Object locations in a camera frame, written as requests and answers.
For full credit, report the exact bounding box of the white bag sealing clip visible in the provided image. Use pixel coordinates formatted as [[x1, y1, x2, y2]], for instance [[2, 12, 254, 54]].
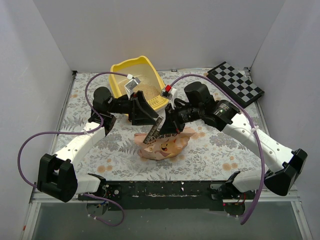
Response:
[[143, 116, 163, 144]]

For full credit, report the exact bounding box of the pink cat litter bag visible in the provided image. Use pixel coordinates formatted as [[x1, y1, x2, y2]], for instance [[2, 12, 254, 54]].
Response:
[[134, 127, 196, 161]]

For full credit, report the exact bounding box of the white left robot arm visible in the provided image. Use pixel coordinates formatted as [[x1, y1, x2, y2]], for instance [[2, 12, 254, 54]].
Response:
[[37, 87, 159, 203]]

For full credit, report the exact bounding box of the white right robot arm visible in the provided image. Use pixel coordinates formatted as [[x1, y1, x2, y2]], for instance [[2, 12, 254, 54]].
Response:
[[160, 81, 308, 199]]

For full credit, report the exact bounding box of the beige litter in box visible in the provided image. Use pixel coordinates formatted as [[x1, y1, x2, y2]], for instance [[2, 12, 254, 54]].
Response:
[[118, 80, 160, 101]]

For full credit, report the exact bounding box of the yellow cat litter box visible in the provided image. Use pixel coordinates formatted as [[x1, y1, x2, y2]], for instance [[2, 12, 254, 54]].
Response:
[[109, 55, 169, 112]]

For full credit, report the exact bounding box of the floral tablecloth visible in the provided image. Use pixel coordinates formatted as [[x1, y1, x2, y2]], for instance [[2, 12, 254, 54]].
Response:
[[60, 72, 261, 181]]

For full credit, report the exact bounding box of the black folding chessboard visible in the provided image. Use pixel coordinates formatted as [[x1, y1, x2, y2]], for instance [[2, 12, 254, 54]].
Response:
[[207, 62, 265, 108]]

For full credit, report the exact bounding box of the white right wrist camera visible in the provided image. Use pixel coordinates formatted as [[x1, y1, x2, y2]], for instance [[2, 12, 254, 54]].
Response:
[[160, 85, 178, 105]]

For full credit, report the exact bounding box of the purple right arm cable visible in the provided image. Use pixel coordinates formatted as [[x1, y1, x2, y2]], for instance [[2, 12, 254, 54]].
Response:
[[162, 73, 265, 226]]

